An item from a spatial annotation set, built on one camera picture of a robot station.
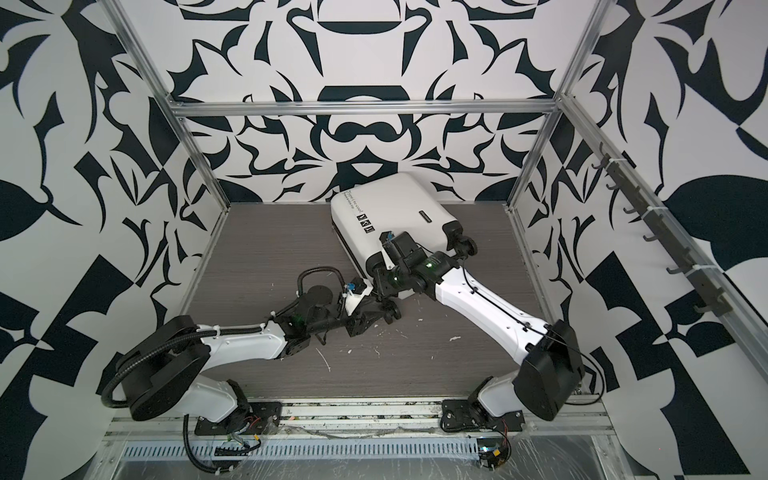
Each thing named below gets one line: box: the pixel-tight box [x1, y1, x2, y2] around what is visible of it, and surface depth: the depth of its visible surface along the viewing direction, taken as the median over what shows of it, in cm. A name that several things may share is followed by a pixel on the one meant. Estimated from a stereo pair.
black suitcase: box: [331, 172, 478, 278], surface depth 91 cm
